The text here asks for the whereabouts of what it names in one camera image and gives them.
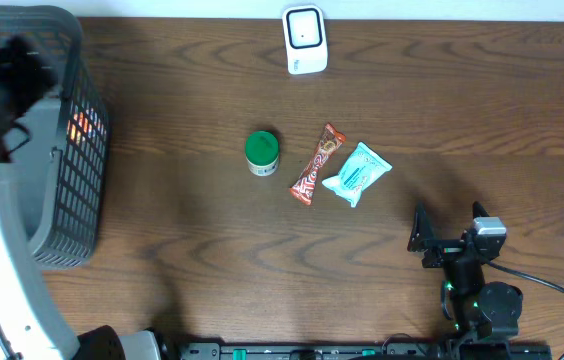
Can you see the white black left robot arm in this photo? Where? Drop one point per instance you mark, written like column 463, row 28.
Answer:
column 32, row 327

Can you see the green lid white jar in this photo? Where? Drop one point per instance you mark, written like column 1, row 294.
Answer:
column 262, row 153

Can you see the grey plastic basket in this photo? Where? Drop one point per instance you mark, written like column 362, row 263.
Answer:
column 57, row 184

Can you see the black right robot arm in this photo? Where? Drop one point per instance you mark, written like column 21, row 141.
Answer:
column 485, row 314

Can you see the red chocolate bar wrapper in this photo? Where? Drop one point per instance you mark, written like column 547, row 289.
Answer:
column 330, row 141

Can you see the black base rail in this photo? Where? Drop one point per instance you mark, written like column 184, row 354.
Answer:
column 399, row 349

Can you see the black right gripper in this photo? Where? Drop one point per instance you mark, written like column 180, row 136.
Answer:
column 444, row 250

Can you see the teal wet wipes packet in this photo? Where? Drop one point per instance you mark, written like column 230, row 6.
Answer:
column 361, row 169

